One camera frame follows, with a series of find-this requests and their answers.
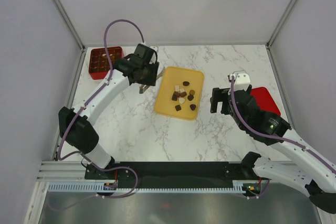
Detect yellow plastic tray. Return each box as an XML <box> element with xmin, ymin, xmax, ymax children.
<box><xmin>154</xmin><ymin>67</ymin><xmax>204</xmax><ymax>121</ymax></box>

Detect red compartment box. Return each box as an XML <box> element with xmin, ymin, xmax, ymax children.
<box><xmin>88</xmin><ymin>47</ymin><xmax>124</xmax><ymax>80</ymax></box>

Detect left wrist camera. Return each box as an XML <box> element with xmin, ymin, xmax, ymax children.
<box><xmin>150</xmin><ymin>46</ymin><xmax>159</xmax><ymax>52</ymax></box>

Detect right aluminium frame post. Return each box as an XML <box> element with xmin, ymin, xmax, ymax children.
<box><xmin>266</xmin><ymin>0</ymin><xmax>298</xmax><ymax>50</ymax></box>

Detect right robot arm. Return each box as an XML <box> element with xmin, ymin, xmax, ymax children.
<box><xmin>210</xmin><ymin>87</ymin><xmax>335</xmax><ymax>214</ymax></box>

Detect dark heart chocolate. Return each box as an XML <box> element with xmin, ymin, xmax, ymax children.
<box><xmin>187</xmin><ymin>95</ymin><xmax>194</xmax><ymax>101</ymax></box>

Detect grey slotted cable duct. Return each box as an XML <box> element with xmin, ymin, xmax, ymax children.
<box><xmin>47</xmin><ymin>182</ymin><xmax>246</xmax><ymax>194</ymax></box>

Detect red box lid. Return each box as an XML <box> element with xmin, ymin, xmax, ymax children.
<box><xmin>251</xmin><ymin>87</ymin><xmax>281</xmax><ymax>116</ymax></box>

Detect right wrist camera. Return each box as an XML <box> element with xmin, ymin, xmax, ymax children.
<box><xmin>228</xmin><ymin>70</ymin><xmax>250</xmax><ymax>91</ymax></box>

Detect left aluminium frame post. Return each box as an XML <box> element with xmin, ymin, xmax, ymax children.
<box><xmin>51</xmin><ymin>0</ymin><xmax>85</xmax><ymax>52</ymax></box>

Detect aluminium frame post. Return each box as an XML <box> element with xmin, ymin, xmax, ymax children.
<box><xmin>266</xmin><ymin>0</ymin><xmax>298</xmax><ymax>50</ymax></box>
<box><xmin>51</xmin><ymin>0</ymin><xmax>85</xmax><ymax>52</ymax></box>

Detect dark square chocolate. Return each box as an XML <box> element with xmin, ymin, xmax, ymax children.
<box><xmin>175</xmin><ymin>105</ymin><xmax>182</xmax><ymax>111</ymax></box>

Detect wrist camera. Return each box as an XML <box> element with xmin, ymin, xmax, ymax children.
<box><xmin>150</xmin><ymin>46</ymin><xmax>159</xmax><ymax>52</ymax></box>
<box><xmin>228</xmin><ymin>70</ymin><xmax>250</xmax><ymax>91</ymax></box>

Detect metal serving tongs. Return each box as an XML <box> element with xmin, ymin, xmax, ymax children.
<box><xmin>139</xmin><ymin>67</ymin><xmax>166</xmax><ymax>94</ymax></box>

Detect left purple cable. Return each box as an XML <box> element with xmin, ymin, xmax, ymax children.
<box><xmin>58</xmin><ymin>19</ymin><xmax>145</xmax><ymax>213</ymax></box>

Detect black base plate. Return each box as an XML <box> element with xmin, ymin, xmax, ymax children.
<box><xmin>85</xmin><ymin>162</ymin><xmax>259</xmax><ymax>188</ymax></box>

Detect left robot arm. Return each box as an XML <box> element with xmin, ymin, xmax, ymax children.
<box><xmin>57</xmin><ymin>44</ymin><xmax>159</xmax><ymax>179</ymax></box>

